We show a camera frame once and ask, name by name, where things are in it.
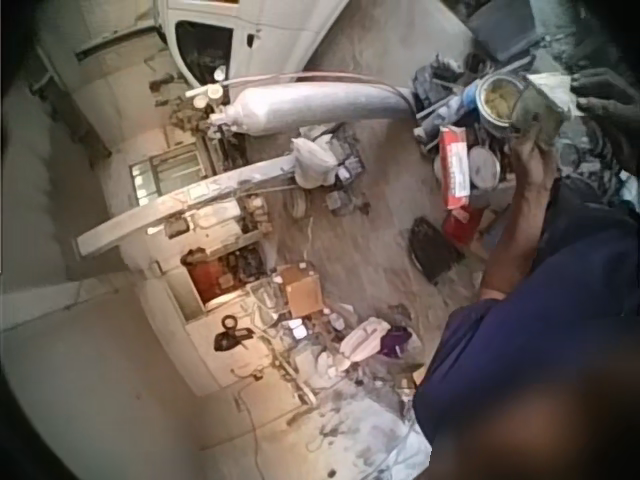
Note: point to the barred window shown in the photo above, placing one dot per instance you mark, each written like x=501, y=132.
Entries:
x=167, y=172

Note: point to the dark metal tray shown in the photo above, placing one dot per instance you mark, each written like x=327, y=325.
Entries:
x=505, y=30

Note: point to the red and white carton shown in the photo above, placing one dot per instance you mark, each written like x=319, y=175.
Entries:
x=456, y=167

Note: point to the white vehicle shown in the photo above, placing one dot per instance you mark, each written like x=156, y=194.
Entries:
x=270, y=30

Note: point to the person's left hand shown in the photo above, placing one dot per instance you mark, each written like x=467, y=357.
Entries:
x=534, y=160

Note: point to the tin can of putty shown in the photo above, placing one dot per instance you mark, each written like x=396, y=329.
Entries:
x=520, y=107

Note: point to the brown cardboard box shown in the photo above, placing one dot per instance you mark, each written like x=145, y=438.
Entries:
x=302, y=292

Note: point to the person's left fingers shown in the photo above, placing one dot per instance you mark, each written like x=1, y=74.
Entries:
x=525, y=141

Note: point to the black tape roll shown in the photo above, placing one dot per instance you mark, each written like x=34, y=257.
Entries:
x=230, y=323

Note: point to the person's right fingers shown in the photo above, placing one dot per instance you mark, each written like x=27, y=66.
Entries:
x=592, y=82

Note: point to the long grey metal bumper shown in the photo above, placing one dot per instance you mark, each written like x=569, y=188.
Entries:
x=200, y=200

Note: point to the grey gas cylinder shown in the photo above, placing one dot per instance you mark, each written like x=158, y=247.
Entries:
x=320, y=107

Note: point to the white rag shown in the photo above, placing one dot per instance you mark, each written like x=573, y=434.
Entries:
x=560, y=89

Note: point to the red container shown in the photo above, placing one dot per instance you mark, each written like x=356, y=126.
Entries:
x=462, y=225

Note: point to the person's right hand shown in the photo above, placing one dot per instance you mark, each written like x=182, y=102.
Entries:
x=612, y=95

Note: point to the purple cloth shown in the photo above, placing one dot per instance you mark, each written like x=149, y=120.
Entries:
x=395, y=341

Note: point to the blue can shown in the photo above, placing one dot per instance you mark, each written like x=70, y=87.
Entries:
x=471, y=96

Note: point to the white plastic bag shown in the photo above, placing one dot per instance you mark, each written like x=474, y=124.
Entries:
x=314, y=162

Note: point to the round white-lidded tin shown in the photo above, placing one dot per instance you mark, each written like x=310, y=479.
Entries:
x=484, y=167

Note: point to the white cloth heap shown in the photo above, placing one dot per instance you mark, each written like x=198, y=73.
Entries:
x=362, y=337

